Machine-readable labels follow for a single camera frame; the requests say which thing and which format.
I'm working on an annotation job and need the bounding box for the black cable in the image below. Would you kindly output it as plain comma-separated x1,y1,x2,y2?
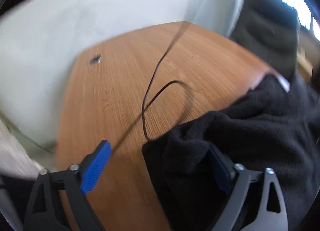
109,22,196,156

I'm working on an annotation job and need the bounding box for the dark navy fleece garment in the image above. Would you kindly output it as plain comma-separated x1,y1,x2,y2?
142,74,319,230

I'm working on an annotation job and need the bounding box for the dark green armchair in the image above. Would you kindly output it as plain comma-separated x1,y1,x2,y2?
230,0,300,80

